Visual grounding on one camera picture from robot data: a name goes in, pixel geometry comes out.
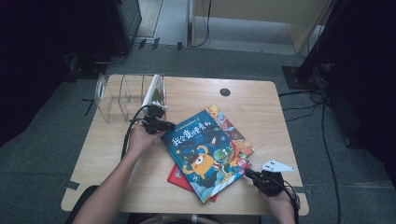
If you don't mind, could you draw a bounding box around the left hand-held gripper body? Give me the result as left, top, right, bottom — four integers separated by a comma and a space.
129, 103, 169, 135

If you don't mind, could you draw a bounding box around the black cabinet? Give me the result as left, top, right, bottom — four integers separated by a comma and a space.
104, 0, 143, 56

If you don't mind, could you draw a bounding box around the white picture book green print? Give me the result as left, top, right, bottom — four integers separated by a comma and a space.
141, 74, 166, 110

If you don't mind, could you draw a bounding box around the black metal stand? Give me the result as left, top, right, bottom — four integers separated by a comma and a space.
281, 0, 349, 91

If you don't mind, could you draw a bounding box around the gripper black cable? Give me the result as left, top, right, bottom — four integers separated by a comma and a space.
270, 174, 303, 224
120, 105, 150, 161

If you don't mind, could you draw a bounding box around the long black floor cable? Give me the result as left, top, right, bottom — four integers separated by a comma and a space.
320, 101, 343, 224

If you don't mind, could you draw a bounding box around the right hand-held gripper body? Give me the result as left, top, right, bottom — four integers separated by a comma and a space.
250, 159, 296, 198

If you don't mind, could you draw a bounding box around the red picture book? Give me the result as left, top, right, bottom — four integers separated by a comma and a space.
166, 163, 219, 203

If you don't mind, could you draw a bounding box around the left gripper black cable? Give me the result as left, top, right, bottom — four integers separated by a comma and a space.
120, 105, 150, 161

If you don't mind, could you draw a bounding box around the clear acrylic book rack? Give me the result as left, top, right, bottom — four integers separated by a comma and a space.
94, 73, 167, 124

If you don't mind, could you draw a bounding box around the dark curtain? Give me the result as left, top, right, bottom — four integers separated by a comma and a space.
0, 0, 108, 147

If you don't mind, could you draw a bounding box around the person's right hand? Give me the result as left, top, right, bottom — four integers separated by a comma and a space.
259, 189, 296, 219

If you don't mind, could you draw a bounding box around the black hanging cable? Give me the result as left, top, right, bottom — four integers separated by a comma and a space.
191, 0, 213, 49

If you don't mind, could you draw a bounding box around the person's left hand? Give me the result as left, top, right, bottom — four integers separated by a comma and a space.
127, 124, 166, 159

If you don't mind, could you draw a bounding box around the dark blue monster picture book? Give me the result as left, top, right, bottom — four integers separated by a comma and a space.
161, 107, 254, 204

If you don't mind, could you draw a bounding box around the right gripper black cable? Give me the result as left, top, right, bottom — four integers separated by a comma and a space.
270, 174, 303, 224

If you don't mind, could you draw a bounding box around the light blue animal picture book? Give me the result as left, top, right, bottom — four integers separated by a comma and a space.
205, 105, 256, 158

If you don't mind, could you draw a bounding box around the looped black floor cable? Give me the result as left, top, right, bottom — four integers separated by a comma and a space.
277, 88, 326, 123

